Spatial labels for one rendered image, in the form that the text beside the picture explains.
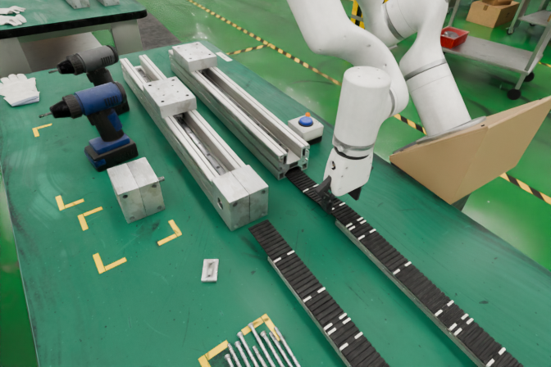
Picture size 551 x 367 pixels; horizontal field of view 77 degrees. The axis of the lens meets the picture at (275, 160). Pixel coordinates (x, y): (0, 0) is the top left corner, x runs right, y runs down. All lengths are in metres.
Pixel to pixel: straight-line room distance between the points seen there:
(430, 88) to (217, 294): 0.76
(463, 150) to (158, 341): 0.76
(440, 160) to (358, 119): 0.38
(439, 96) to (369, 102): 0.45
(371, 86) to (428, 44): 0.48
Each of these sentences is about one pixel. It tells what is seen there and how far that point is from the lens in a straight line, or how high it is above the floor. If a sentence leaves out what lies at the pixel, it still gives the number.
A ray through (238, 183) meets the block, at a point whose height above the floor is 0.87.
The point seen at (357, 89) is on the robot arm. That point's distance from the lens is 0.63.
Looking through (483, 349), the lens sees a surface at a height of 0.81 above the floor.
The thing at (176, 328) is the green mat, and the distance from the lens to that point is 0.72.
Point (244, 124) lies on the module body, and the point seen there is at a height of 0.86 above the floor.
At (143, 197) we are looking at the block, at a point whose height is 0.84.
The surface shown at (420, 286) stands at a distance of 0.77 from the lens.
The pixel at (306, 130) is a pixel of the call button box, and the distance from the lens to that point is 1.04.
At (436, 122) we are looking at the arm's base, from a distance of 1.06.
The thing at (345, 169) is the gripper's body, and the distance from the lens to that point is 0.72.
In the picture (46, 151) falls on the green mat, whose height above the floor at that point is 0.78.
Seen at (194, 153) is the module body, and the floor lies 0.86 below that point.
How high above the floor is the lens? 1.42
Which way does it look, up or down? 39 degrees down
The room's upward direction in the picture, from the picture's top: 3 degrees clockwise
